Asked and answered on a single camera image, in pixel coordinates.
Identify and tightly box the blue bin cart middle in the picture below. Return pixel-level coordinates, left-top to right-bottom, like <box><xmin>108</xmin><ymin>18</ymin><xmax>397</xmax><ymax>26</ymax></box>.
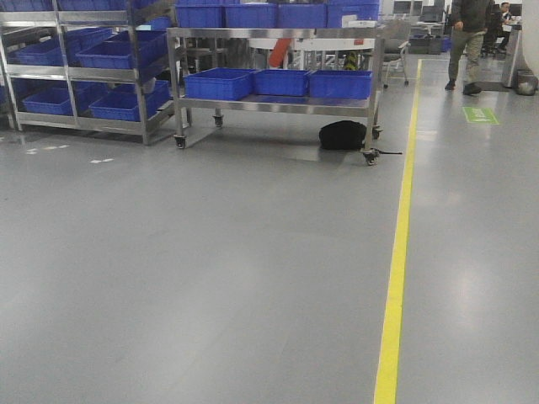
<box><xmin>253</xmin><ymin>69</ymin><xmax>311</xmax><ymax>97</ymax></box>

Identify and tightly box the blue bin cart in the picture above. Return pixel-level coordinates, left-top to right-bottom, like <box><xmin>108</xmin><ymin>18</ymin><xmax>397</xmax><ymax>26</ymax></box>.
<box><xmin>309</xmin><ymin>70</ymin><xmax>372</xmax><ymax>100</ymax></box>
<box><xmin>184</xmin><ymin>67</ymin><xmax>256</xmax><ymax>101</ymax></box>
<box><xmin>253</xmin><ymin>69</ymin><xmax>311</xmax><ymax>97</ymax></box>

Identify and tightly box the blue bin cart left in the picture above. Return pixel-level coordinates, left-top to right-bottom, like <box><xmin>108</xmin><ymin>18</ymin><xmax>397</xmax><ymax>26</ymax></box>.
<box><xmin>184</xmin><ymin>67</ymin><xmax>256</xmax><ymax>101</ymax></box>

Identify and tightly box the blue bin cart right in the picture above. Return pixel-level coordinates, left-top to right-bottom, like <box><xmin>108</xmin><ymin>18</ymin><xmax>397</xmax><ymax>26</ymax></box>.
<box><xmin>309</xmin><ymin>70</ymin><xmax>372</xmax><ymax>100</ymax></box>

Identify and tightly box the black bag on floor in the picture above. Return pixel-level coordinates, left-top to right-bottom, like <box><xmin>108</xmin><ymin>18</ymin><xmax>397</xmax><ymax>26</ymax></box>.
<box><xmin>318</xmin><ymin>120</ymin><xmax>367</xmax><ymax>151</ymax></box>

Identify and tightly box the steel cart with wheels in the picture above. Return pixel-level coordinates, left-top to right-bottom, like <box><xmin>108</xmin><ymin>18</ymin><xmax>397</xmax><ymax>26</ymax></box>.
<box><xmin>167</xmin><ymin>25</ymin><xmax>386</xmax><ymax>166</ymax></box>

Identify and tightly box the steel flow rack left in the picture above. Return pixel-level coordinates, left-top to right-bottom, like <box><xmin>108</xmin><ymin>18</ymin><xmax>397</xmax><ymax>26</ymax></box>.
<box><xmin>1</xmin><ymin>1</ymin><xmax>173</xmax><ymax>145</ymax></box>

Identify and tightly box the walking person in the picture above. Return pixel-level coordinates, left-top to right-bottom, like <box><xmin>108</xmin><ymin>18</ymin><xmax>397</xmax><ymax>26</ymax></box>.
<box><xmin>445</xmin><ymin>0</ymin><xmax>494</xmax><ymax>96</ymax></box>

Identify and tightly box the grey waste basket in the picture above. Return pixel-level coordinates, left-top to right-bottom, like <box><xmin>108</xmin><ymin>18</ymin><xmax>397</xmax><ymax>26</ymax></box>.
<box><xmin>515</xmin><ymin>69</ymin><xmax>538</xmax><ymax>96</ymax></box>

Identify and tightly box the seated person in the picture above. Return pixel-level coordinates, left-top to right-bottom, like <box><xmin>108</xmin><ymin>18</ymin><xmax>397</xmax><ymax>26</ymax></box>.
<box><xmin>483</xmin><ymin>2</ymin><xmax>512</xmax><ymax>53</ymax></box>

